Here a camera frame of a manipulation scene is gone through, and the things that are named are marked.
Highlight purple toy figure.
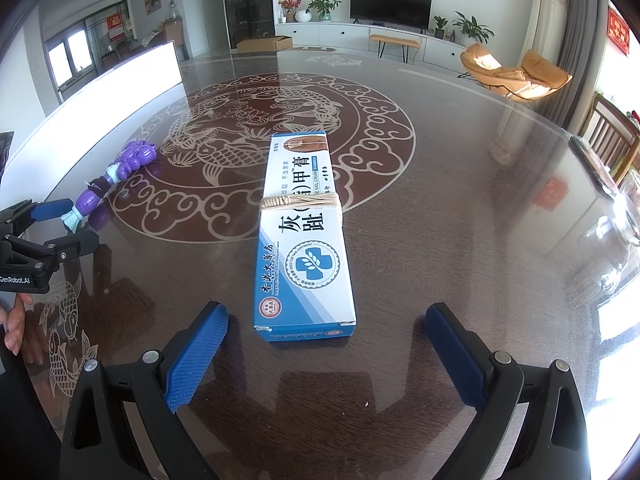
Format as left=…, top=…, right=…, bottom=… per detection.
left=61, top=140, right=157, bottom=233

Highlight blue white medicine box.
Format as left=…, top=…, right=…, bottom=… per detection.
left=254, top=131, right=357, bottom=342

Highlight person's left hand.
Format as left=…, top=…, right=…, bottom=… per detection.
left=1, top=292, right=34, bottom=356

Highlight white partition board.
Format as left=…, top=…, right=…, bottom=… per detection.
left=1, top=42, right=181, bottom=207

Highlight cardboard box on floor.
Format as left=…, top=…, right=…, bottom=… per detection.
left=236, top=36, right=293, bottom=53

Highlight wooden dining chair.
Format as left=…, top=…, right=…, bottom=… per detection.
left=579, top=92, right=639, bottom=184

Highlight grey curtain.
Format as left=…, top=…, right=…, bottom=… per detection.
left=538, top=0, right=610, bottom=133

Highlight red flowers white vase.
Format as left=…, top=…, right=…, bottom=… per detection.
left=278, top=0, right=311, bottom=23

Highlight orange lounge chair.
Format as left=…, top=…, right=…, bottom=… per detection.
left=460, top=44, right=573, bottom=103

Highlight green potted plant left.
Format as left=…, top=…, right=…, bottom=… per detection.
left=307, top=0, right=342, bottom=22

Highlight green potted plant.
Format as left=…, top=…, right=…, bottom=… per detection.
left=452, top=11, right=495, bottom=47
left=307, top=0, right=342, bottom=22

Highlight wooden bench hairpin legs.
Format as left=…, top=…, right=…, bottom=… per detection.
left=369, top=34, right=422, bottom=64

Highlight white tv cabinet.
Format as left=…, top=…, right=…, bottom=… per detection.
left=276, top=22, right=465, bottom=74

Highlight red window decoration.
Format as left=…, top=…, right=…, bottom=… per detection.
left=606, top=6, right=630, bottom=55

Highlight green potted plant right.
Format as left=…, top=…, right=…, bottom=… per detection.
left=452, top=11, right=495, bottom=47

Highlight black flat screen television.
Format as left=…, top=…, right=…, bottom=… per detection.
left=350, top=0, right=432, bottom=29

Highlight small potted plant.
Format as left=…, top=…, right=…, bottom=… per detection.
left=433, top=15, right=448, bottom=39

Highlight white floor air conditioner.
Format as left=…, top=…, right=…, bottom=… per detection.
left=518, top=0, right=570, bottom=64

